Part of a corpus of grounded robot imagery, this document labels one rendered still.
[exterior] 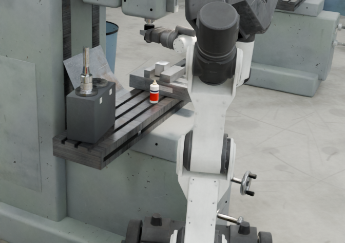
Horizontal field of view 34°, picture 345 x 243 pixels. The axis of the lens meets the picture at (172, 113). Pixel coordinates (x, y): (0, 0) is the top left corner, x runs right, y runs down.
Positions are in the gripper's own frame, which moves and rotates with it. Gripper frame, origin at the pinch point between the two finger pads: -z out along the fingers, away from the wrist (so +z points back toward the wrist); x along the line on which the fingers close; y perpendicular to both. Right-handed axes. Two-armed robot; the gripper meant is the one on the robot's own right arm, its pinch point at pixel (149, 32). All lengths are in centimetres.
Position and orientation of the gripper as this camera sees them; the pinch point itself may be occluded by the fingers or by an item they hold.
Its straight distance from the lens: 257.0
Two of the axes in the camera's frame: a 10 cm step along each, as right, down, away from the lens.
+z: 7.5, 3.0, -5.9
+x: -6.6, 2.7, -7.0
